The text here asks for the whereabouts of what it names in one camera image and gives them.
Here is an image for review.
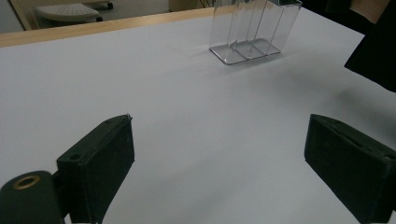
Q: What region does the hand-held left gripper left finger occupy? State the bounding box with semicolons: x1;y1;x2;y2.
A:
56;114;135;224

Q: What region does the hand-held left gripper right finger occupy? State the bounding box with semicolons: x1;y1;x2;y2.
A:
304;113;396;224

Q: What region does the clear acrylic divided organizer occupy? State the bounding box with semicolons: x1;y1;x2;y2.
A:
208;0;304;66

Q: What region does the grey office chair base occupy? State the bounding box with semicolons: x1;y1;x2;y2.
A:
33;3;105;23

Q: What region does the light wooden frame post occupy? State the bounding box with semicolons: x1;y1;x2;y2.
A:
8;0;33;31

